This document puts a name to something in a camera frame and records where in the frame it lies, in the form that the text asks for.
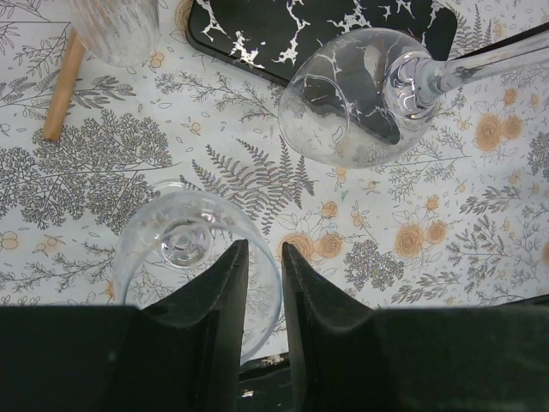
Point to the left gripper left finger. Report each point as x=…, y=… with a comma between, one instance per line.
x=179, y=354

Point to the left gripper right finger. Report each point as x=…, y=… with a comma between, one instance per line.
x=345, y=356

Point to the clear glass edge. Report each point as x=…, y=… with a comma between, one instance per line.
x=179, y=235

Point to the clear wine glass front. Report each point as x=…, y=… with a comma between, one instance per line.
x=369, y=95

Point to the ribbed glass tumbler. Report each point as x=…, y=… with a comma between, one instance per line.
x=120, y=33

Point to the gold black wine glass rack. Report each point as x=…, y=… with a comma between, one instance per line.
x=272, y=39

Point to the floral table mat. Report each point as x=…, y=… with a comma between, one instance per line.
x=460, y=220

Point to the wooden mallet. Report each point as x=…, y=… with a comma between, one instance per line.
x=64, y=88

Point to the black base frame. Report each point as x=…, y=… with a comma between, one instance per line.
x=265, y=385

